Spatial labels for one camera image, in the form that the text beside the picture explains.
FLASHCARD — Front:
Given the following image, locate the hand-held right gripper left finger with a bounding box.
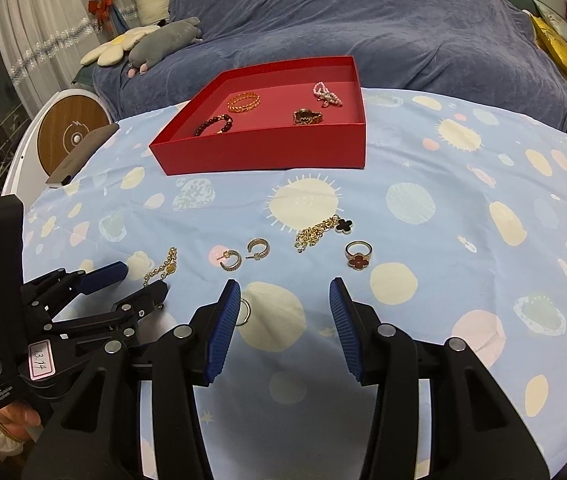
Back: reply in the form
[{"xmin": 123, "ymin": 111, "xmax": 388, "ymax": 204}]
[{"xmin": 21, "ymin": 280, "xmax": 242, "ymax": 480}]

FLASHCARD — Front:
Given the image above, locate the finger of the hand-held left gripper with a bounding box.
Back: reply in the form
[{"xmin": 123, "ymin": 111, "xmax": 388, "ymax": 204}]
[
  {"xmin": 45, "ymin": 281, "xmax": 171, "ymax": 347},
  {"xmin": 21, "ymin": 261, "xmax": 130, "ymax": 327}
]

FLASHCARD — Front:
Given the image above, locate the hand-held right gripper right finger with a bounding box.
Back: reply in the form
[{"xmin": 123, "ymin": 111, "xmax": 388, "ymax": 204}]
[{"xmin": 329, "ymin": 277, "xmax": 550, "ymax": 480}]

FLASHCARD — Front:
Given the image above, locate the gold chain bracelet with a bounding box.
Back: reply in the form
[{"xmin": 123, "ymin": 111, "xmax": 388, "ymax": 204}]
[{"xmin": 142, "ymin": 246, "xmax": 180, "ymax": 289}]

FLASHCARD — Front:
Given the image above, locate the red cardboard box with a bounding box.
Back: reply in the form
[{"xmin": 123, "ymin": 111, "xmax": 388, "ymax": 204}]
[{"xmin": 148, "ymin": 55, "xmax": 368, "ymax": 177}]

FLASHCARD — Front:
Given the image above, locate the person's left hand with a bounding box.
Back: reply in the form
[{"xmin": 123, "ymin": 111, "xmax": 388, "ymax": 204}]
[{"xmin": 0, "ymin": 401, "xmax": 44, "ymax": 440}]

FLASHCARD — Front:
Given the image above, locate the gold hoop earring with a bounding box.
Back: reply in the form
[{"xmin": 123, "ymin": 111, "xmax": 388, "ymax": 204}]
[
  {"xmin": 245, "ymin": 238, "xmax": 273, "ymax": 262},
  {"xmin": 218, "ymin": 247, "xmax": 243, "ymax": 273}
]

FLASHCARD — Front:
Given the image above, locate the blue spotted tablecloth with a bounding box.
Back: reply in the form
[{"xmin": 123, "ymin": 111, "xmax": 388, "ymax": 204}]
[{"xmin": 21, "ymin": 87, "xmax": 567, "ymax": 480}]

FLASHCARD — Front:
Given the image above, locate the dark phone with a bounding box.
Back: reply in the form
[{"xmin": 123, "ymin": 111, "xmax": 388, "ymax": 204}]
[{"xmin": 46, "ymin": 122, "xmax": 121, "ymax": 189}]

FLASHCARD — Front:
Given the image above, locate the white round wooden-faced device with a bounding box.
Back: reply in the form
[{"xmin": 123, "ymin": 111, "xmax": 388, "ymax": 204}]
[{"xmin": 4, "ymin": 88, "xmax": 115, "ymax": 197}]

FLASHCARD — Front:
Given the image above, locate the gold twisted bangle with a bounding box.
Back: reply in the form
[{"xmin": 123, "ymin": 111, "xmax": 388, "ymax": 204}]
[{"xmin": 227, "ymin": 90, "xmax": 262, "ymax": 114}]

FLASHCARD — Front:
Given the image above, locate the cream flower plush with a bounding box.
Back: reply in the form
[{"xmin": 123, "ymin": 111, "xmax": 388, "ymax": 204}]
[{"xmin": 80, "ymin": 25, "xmax": 162, "ymax": 68}]

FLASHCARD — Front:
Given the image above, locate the grey plush toy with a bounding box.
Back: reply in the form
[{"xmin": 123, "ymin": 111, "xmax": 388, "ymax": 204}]
[{"xmin": 127, "ymin": 16, "xmax": 204, "ymax": 77}]

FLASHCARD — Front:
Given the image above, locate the white sheer curtain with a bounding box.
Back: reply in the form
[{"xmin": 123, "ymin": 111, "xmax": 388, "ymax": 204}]
[{"xmin": 0, "ymin": 0, "xmax": 114, "ymax": 127}]

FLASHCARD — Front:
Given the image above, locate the red curtain bow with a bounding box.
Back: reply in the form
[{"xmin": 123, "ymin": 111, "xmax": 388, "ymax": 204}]
[{"xmin": 87, "ymin": 0, "xmax": 115, "ymax": 31}]

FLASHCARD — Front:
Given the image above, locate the blue blanket covered sofa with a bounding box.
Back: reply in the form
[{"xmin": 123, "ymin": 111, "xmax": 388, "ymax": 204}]
[{"xmin": 92, "ymin": 0, "xmax": 567, "ymax": 134}]

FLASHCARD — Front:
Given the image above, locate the yellow cushion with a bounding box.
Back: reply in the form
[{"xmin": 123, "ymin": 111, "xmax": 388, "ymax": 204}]
[{"xmin": 528, "ymin": 10, "xmax": 567, "ymax": 107}]

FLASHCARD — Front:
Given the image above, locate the gold ring red clover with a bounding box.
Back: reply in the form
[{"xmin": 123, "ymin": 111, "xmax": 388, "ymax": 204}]
[{"xmin": 344, "ymin": 240, "xmax": 375, "ymax": 272}]

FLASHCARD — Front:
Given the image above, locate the gold necklace black clover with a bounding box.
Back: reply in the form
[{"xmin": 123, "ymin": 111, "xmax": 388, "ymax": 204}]
[{"xmin": 293, "ymin": 214, "xmax": 355, "ymax": 255}]

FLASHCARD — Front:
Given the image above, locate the dark red bead bracelet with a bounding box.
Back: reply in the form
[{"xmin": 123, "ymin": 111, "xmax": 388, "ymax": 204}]
[{"xmin": 193, "ymin": 114, "xmax": 235, "ymax": 137}]

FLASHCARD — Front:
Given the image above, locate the gold black ring in box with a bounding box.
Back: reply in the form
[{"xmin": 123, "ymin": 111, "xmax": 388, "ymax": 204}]
[{"xmin": 292, "ymin": 107, "xmax": 325, "ymax": 127}]

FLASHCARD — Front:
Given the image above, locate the pearl bracelet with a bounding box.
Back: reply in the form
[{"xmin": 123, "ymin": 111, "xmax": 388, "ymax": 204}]
[{"xmin": 312, "ymin": 81, "xmax": 345, "ymax": 109}]

